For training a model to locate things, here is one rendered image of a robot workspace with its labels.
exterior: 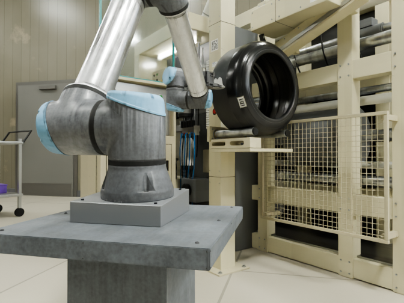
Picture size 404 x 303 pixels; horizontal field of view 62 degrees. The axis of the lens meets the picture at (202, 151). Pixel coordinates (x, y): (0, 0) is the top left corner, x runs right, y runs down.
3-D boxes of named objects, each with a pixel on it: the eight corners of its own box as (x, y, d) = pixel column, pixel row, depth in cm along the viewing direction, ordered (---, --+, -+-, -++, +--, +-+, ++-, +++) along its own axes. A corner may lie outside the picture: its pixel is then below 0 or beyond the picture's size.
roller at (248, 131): (212, 135, 213) (215, 129, 214) (217, 139, 215) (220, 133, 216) (252, 132, 185) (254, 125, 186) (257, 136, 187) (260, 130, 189)
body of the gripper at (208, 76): (216, 71, 179) (198, 68, 172) (216, 88, 179) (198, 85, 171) (207, 74, 185) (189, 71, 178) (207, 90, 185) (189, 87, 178)
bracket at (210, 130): (206, 141, 213) (206, 126, 213) (250, 143, 237) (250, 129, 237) (210, 141, 210) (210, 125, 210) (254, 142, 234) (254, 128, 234)
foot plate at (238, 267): (194, 266, 230) (194, 262, 230) (223, 258, 246) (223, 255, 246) (219, 276, 209) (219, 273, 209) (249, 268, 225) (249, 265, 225)
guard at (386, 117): (260, 218, 245) (260, 123, 246) (262, 217, 247) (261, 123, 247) (388, 244, 174) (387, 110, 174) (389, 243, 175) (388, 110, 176)
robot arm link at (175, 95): (184, 110, 161) (185, 84, 161) (162, 110, 164) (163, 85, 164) (190, 112, 171) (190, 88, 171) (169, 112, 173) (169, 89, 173)
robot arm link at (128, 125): (152, 161, 79) (151, 86, 78) (89, 160, 83) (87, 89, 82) (174, 156, 93) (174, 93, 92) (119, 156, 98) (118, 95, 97)
